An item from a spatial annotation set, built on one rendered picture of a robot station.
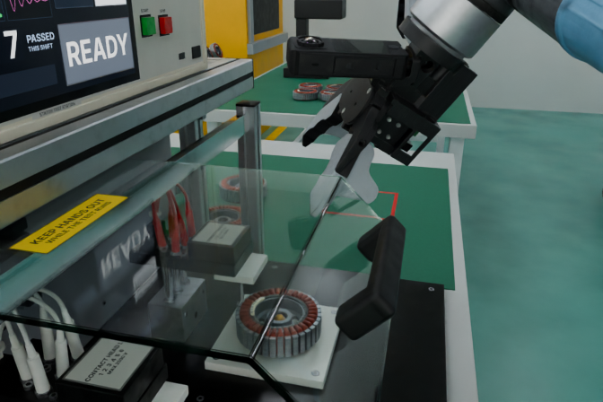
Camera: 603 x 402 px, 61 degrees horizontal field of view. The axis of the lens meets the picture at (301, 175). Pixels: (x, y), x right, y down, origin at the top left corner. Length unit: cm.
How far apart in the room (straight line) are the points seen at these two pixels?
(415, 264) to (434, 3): 57
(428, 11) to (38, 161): 34
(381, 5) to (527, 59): 157
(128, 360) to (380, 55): 35
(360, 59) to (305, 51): 5
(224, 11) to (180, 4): 342
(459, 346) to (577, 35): 49
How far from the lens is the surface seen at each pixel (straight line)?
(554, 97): 587
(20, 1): 45
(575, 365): 209
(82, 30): 50
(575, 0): 42
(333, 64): 48
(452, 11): 48
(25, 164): 40
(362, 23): 569
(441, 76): 52
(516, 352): 206
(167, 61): 63
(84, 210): 41
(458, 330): 81
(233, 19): 406
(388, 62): 49
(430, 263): 97
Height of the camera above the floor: 122
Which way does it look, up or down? 21 degrees down
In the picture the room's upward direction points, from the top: straight up
